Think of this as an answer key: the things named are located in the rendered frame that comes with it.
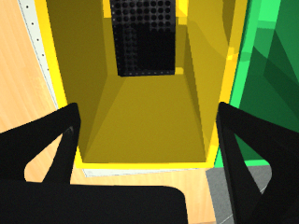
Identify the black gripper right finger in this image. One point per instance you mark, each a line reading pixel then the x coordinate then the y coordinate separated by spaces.
pixel 277 145

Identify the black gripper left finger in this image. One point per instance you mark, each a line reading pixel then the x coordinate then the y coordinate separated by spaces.
pixel 20 145

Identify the green open-top bin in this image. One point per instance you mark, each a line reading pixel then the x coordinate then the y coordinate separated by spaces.
pixel 269 79

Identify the yellow open bin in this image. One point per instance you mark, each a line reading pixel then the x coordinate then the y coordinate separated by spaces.
pixel 149 122

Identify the black well plate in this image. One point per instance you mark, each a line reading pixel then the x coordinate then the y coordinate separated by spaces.
pixel 144 48

